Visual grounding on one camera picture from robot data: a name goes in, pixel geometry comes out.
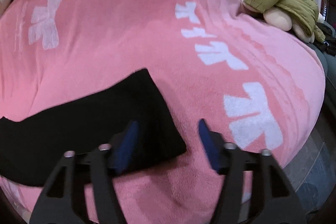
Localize pink bow-print blanket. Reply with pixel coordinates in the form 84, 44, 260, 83
1, 0, 325, 223

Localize red-haired plush doll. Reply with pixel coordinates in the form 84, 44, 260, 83
240, 0, 326, 44

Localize black pants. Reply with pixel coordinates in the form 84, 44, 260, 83
1, 69, 186, 187

